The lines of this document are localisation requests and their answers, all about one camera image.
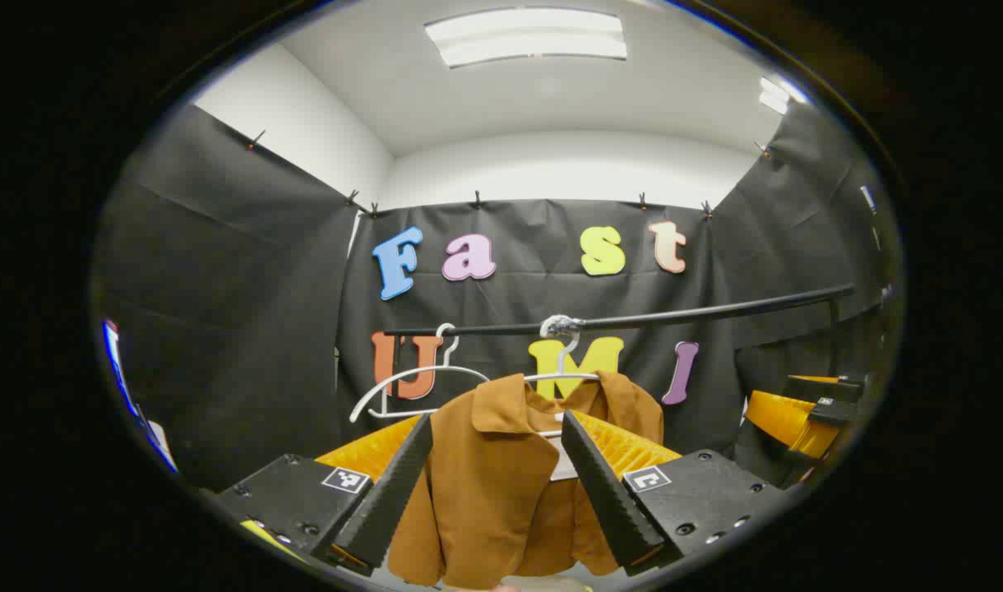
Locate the row of small black clips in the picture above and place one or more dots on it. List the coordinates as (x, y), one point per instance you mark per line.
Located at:
(477, 200)

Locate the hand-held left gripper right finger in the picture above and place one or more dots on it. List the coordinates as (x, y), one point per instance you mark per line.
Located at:
(608, 493)

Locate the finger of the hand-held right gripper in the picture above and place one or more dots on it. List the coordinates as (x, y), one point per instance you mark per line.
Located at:
(830, 386)
(789, 419)

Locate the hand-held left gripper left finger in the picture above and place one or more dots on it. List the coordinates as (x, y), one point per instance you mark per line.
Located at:
(386, 501)

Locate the black backdrop cloth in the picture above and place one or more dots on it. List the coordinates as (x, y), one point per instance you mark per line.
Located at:
(534, 288)

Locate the black clothes rack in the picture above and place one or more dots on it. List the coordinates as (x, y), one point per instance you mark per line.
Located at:
(715, 311)

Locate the large ceiling light panel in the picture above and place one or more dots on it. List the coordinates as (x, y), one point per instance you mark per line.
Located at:
(526, 37)

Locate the white plastic hanger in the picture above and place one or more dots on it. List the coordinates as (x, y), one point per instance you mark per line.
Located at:
(575, 376)
(423, 368)

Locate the brown collared shirt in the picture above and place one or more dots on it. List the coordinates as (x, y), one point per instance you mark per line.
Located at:
(485, 493)

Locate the small ceiling light panel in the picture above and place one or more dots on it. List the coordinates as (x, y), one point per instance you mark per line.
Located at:
(777, 94)

